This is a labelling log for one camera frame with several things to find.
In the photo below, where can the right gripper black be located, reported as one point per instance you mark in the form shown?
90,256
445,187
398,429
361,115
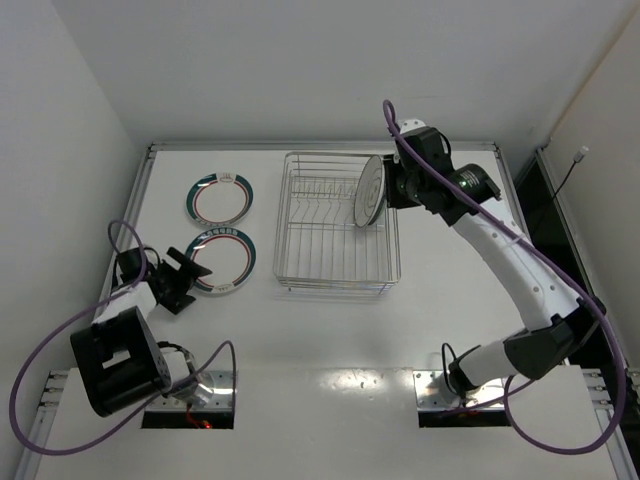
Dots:
393,182

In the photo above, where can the white plate with grey rim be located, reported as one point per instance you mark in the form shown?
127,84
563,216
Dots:
370,192

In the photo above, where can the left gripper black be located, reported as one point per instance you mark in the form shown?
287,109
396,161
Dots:
176,279

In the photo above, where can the small blue patterned plate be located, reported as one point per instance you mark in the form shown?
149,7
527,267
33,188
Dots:
384,205

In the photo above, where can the metal base plate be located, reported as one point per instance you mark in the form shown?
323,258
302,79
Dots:
214,394
432,395

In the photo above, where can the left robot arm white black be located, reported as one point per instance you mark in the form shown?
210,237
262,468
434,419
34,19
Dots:
118,358

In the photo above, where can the green red rimmed plate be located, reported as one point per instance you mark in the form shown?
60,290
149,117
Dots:
219,199
228,253

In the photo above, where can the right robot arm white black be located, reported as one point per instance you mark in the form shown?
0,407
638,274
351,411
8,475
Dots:
556,320

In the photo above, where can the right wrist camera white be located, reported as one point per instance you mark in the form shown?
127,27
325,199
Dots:
408,125

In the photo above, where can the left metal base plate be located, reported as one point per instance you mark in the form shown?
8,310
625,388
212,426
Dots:
214,394

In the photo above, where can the metal wire dish rack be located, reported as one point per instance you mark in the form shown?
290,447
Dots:
318,246

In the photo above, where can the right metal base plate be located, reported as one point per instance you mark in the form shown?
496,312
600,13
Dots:
432,395

